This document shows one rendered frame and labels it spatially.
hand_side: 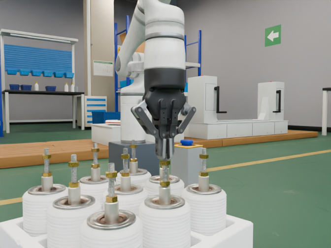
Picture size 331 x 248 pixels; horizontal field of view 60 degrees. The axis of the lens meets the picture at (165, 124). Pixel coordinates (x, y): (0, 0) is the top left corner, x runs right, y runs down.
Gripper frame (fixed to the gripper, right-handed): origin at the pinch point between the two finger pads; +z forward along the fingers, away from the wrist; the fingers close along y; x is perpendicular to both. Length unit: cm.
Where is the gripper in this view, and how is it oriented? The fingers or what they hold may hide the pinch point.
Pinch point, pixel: (164, 148)
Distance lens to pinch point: 52.8
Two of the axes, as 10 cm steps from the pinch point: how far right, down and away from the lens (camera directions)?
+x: -5.0, -0.5, 8.6
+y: 8.7, -0.3, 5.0
